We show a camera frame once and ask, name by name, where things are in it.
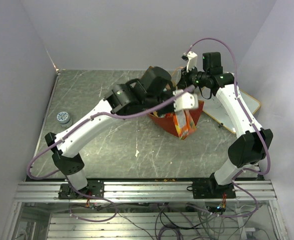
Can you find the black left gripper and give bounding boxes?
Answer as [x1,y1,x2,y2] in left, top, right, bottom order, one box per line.
[144,86,183,118]

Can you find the red brown paper bag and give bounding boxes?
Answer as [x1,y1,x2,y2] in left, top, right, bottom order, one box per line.
[148,100,204,140]

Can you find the orange snack packet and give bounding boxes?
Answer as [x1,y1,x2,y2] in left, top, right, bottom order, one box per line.
[173,110,196,140]

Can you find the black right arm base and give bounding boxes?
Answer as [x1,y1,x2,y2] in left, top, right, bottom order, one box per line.
[186,173,236,199]

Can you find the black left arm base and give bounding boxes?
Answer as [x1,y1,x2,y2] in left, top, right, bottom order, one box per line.
[58,180,104,200]

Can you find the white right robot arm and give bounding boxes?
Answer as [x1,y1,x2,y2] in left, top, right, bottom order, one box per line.
[178,51,273,198]

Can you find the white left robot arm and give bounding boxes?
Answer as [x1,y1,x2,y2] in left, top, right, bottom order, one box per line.
[45,66,178,199]

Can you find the blue white round tin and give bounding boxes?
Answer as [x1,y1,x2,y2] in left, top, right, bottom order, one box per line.
[56,111,73,128]

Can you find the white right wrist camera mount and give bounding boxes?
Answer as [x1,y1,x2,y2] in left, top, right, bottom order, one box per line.
[181,51,198,73]

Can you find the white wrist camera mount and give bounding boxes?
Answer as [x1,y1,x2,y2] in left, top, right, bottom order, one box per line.
[173,89,199,112]
[181,51,198,73]

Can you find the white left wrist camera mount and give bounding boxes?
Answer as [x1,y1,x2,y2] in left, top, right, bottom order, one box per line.
[173,89,199,112]

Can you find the aluminium frame rails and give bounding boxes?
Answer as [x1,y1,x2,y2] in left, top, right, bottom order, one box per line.
[3,178,289,240]

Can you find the loose cable bundle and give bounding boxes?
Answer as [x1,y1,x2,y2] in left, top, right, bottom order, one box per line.
[69,197,260,240]

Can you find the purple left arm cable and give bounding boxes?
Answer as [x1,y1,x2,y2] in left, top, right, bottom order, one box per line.
[26,84,195,223]

